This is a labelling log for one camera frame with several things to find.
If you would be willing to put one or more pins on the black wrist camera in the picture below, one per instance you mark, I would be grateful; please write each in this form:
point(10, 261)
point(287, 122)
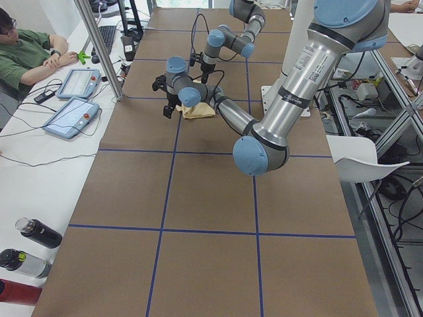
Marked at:
point(195, 58)
point(160, 83)

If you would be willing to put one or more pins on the black water bottle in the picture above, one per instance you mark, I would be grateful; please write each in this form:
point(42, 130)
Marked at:
point(38, 232)

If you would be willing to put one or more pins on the lower blue teach pendant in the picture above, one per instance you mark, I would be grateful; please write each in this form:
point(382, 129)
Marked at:
point(71, 118)

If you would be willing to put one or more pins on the red bottle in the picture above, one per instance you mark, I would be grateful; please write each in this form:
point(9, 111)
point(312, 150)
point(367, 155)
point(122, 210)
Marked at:
point(19, 293)

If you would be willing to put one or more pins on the black keyboard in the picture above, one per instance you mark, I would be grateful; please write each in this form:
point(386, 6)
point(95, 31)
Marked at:
point(108, 35)

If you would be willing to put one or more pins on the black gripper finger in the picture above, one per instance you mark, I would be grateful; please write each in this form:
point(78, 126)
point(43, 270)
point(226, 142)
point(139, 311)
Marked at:
point(204, 78)
point(168, 110)

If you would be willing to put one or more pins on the white curved plastic chair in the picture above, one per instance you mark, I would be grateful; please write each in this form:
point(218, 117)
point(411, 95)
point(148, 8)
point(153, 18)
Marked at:
point(356, 159)

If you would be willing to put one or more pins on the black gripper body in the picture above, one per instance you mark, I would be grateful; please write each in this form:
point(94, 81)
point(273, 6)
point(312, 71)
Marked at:
point(171, 98)
point(206, 69)

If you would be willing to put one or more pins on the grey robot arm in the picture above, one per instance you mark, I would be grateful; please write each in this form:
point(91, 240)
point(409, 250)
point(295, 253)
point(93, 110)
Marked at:
point(241, 43)
point(322, 32)

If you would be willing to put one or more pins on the person in green shirt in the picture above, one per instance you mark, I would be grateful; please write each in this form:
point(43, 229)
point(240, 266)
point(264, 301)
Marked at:
point(28, 57)

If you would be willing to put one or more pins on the grey aluminium frame post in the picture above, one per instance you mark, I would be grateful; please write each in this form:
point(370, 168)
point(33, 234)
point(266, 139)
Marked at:
point(96, 38)

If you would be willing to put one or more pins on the upper blue teach pendant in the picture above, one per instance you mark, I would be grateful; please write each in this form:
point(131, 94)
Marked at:
point(80, 83)

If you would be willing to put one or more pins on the grey bottle green lid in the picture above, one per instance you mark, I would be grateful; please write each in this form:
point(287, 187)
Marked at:
point(24, 263)

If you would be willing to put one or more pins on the blue teach pendant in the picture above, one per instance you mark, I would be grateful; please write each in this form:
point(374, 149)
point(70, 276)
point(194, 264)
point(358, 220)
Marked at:
point(80, 83)
point(71, 118)

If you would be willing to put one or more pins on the cream long-sleeve printed shirt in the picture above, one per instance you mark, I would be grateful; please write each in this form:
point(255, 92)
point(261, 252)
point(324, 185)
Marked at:
point(201, 110)

